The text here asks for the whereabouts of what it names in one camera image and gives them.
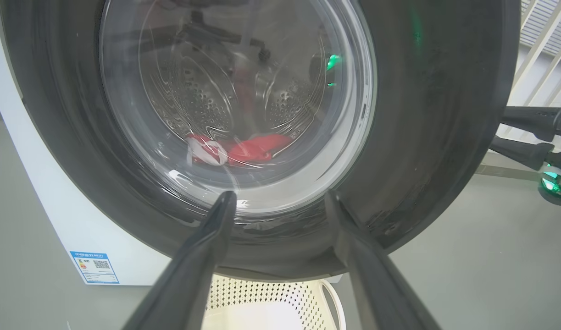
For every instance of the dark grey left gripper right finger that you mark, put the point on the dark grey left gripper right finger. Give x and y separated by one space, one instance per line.
372 284

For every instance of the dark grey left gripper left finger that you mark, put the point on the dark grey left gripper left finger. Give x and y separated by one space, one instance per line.
193 275

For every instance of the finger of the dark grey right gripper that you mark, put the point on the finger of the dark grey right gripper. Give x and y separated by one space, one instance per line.
535 121
523 152

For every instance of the dark round washing machine door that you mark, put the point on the dark round washing machine door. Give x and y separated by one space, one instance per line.
422 137

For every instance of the red and white garment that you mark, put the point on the red and white garment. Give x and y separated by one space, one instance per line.
252 149

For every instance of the cream perforated laundry basket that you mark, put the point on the cream perforated laundry basket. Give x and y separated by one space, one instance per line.
280 298

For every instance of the white washing machine body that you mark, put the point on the white washing machine body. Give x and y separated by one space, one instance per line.
55 206

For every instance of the blue energy label sticker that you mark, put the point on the blue energy label sticker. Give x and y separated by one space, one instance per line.
94 268

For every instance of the grey wrist camera housing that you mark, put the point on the grey wrist camera housing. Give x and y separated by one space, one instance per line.
555 185

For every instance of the white window frame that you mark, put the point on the white window frame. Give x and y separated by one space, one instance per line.
537 68

